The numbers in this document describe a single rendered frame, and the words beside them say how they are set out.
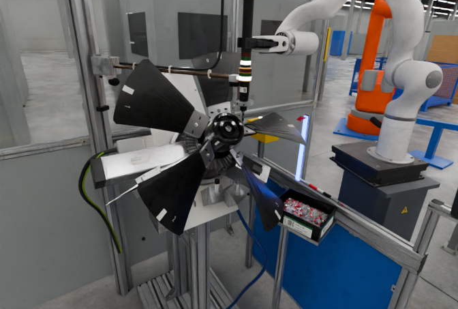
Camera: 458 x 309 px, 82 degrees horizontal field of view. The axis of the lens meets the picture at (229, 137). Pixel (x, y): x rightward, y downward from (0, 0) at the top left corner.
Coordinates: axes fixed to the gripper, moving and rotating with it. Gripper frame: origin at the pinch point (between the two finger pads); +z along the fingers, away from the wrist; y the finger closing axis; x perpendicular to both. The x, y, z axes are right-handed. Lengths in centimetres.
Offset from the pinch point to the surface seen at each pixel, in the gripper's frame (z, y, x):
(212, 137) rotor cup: 15.1, -4.8, -29.0
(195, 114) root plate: 17.3, 3.0, -23.2
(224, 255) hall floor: -28, 49, -149
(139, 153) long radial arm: 36, 9, -36
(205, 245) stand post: 10, 9, -88
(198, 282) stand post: 14, 8, -107
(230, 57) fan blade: -4.4, 15.6, -6.1
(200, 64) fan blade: 5.5, 22.1, -9.1
